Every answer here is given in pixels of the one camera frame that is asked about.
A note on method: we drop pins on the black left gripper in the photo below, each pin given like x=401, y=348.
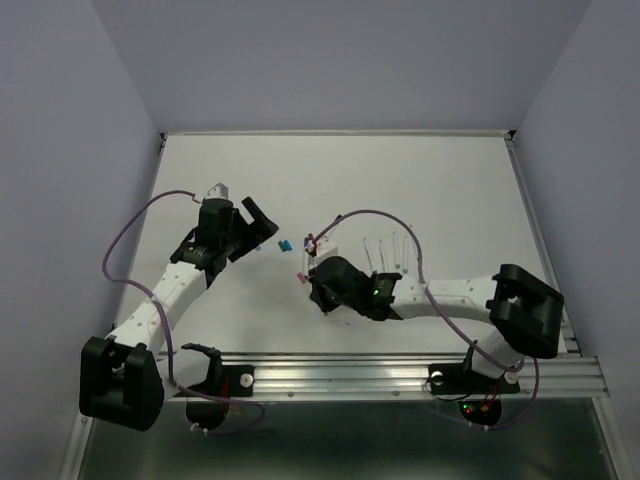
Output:
x=256, y=232

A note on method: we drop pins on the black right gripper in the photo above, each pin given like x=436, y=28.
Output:
x=317, y=293

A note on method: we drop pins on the dark teal marker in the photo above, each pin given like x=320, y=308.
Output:
x=369, y=254

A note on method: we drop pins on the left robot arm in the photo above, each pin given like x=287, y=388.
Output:
x=127, y=376

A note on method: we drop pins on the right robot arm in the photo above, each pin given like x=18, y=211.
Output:
x=503, y=318

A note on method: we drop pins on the navy blue marker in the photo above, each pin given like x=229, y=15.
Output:
x=307, y=255

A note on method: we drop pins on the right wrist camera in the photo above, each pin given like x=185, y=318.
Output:
x=323, y=249

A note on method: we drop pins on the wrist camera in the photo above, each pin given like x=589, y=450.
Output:
x=323, y=249
x=217, y=191

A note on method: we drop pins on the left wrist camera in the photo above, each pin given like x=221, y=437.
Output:
x=217, y=191

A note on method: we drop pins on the aluminium front rail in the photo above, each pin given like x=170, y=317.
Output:
x=402, y=377

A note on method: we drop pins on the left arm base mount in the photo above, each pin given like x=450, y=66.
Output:
x=216, y=386

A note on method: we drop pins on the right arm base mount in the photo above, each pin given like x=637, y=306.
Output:
x=465, y=385

